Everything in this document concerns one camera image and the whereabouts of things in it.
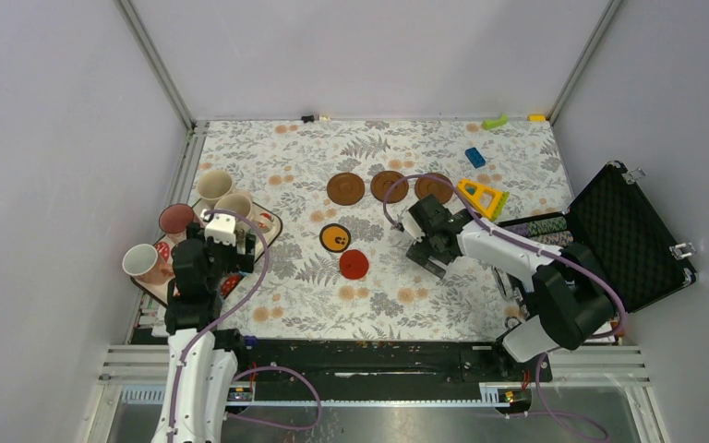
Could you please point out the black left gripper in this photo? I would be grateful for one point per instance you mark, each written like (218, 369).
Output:
(239, 261)

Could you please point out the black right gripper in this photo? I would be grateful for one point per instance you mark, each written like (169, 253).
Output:
(420, 253)

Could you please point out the cream mug with handle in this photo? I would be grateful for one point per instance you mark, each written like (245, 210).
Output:
(239, 202)

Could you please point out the red round coaster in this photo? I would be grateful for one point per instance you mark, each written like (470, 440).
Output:
(353, 265)

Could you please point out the brown wooden coaster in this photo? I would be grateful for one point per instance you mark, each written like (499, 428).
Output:
(345, 189)
(434, 184)
(389, 186)

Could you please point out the brown wooden coaster top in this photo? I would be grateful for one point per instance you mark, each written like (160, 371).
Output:
(345, 189)

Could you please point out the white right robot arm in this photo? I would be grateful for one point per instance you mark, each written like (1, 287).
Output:
(567, 299)

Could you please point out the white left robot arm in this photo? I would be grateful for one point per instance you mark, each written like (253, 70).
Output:
(203, 361)

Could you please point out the yellow black-rimmed coaster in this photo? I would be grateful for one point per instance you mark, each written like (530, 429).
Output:
(335, 238)

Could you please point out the white mushroom pattern tray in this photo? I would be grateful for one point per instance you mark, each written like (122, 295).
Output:
(269, 223)

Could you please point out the pink mug dark rim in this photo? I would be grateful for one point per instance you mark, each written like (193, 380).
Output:
(174, 220)

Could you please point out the floral tablecloth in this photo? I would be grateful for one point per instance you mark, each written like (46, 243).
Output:
(301, 293)

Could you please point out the cream mug far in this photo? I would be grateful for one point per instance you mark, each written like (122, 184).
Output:
(214, 185)

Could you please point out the yellow toy shape sorter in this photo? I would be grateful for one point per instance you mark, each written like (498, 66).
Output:
(487, 201)

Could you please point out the pink mug white inside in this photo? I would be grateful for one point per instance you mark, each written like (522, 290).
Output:
(144, 263)

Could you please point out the blue toy brick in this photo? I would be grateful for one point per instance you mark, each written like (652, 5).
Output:
(474, 156)

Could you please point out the green plastic block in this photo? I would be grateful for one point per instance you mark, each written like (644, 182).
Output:
(490, 124)

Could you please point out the yellow plastic block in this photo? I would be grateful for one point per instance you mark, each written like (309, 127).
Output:
(536, 118)

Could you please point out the black poker chip case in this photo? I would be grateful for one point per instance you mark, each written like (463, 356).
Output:
(640, 258)

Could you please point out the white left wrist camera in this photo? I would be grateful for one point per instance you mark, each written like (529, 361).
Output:
(220, 229)

